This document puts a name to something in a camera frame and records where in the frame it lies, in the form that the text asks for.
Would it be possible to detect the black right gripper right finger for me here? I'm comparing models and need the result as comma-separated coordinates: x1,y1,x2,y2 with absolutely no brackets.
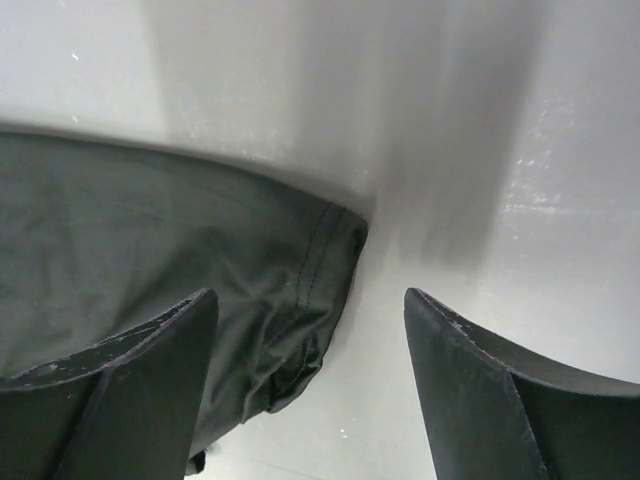
404,288,639,479

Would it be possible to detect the black printed t-shirt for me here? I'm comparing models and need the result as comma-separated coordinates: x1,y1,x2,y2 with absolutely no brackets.
1,133,368,475

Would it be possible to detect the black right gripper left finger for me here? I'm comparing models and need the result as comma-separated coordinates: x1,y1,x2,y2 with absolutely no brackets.
1,290,218,479

